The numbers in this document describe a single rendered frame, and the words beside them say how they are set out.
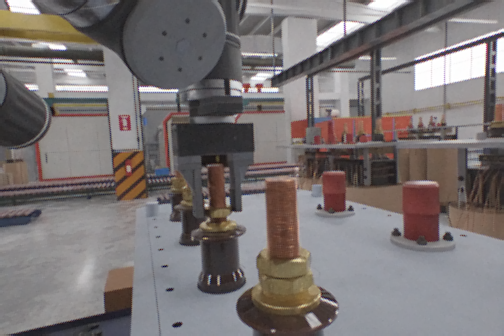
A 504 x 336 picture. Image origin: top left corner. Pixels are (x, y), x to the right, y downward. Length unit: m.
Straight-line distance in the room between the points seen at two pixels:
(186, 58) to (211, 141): 0.21
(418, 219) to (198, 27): 0.61
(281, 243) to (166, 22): 0.22
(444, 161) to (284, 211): 7.16
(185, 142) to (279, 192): 0.26
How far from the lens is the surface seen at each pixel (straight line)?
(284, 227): 0.29
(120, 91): 10.92
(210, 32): 0.34
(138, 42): 0.32
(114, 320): 1.66
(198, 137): 0.52
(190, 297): 0.57
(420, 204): 0.78
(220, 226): 0.55
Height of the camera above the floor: 1.60
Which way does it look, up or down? 5 degrees down
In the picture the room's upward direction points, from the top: 3 degrees counter-clockwise
